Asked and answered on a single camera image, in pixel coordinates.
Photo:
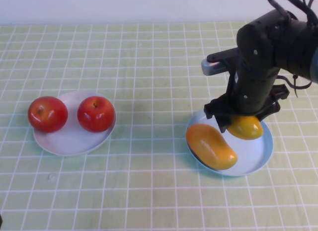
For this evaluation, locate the orange yellow mango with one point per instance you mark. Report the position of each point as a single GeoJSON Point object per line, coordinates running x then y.
{"type": "Point", "coordinates": [211, 146]}

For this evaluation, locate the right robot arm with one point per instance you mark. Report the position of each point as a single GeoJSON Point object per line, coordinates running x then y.
{"type": "Point", "coordinates": [285, 42]}

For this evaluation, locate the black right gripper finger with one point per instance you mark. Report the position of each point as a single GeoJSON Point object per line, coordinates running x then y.
{"type": "Point", "coordinates": [223, 123]}

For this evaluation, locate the light blue round plate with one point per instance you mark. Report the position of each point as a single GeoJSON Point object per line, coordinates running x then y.
{"type": "Point", "coordinates": [253, 154]}

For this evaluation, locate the black zip tie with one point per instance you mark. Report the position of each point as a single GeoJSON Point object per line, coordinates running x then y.
{"type": "Point", "coordinates": [295, 87]}

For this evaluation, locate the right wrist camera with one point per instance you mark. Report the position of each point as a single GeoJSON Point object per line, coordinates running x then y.
{"type": "Point", "coordinates": [218, 58]}

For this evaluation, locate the white round plastic plate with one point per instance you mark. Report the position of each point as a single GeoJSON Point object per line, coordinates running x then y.
{"type": "Point", "coordinates": [72, 141]}

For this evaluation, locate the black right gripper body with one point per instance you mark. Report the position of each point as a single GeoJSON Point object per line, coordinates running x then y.
{"type": "Point", "coordinates": [253, 92]}

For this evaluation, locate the red apple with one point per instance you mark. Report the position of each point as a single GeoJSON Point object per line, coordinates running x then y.
{"type": "Point", "coordinates": [47, 116]}
{"type": "Point", "coordinates": [97, 116]}

